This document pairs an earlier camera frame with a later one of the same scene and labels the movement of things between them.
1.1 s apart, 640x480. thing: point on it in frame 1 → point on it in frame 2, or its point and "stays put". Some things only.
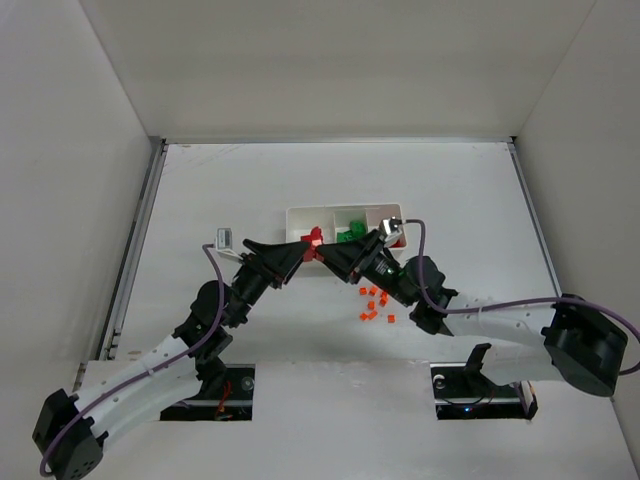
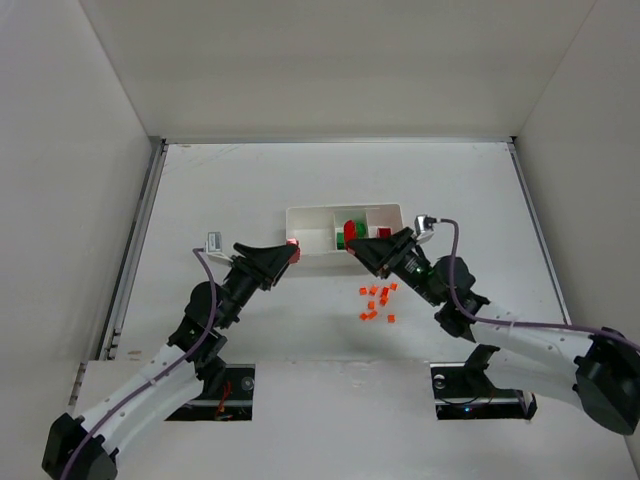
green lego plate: [345, 237] stays put
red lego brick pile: [315, 239] → [350, 232]
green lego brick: [358, 228] stays put
